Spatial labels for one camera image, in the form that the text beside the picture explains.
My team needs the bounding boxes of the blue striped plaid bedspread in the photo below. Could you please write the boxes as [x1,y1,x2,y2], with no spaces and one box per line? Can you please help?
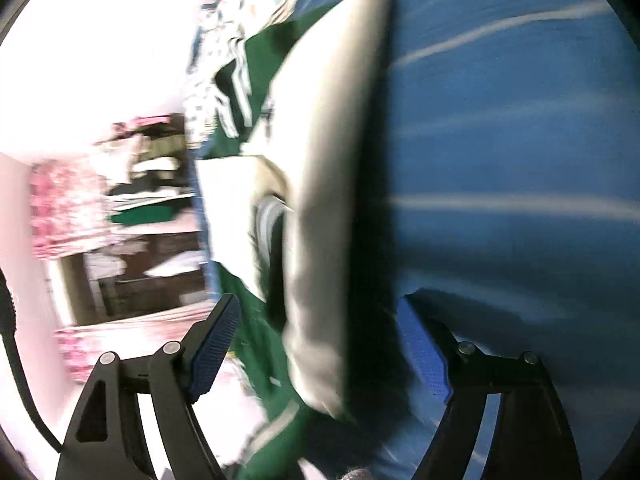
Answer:
[187,0,636,480]

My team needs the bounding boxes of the green pants with white stripes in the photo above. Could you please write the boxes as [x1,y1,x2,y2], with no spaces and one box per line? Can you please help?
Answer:
[207,5,381,480]

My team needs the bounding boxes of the black cable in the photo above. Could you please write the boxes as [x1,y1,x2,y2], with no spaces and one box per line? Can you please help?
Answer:
[0,270,63,453]

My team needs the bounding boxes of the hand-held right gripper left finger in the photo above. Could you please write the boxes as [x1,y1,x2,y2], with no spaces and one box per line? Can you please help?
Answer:
[54,292,242,480]

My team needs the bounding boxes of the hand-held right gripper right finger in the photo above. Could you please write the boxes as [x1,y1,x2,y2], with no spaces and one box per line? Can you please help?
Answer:
[397,294,583,480]

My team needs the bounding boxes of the cream fleece blanket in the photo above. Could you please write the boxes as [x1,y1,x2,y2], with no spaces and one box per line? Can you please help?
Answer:
[247,0,398,418]

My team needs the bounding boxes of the pink floral curtain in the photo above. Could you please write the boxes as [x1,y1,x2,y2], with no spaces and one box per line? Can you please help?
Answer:
[27,160,116,263]

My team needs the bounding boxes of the green hanging garment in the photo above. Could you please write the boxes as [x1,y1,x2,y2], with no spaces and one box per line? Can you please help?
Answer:
[110,205,176,228]

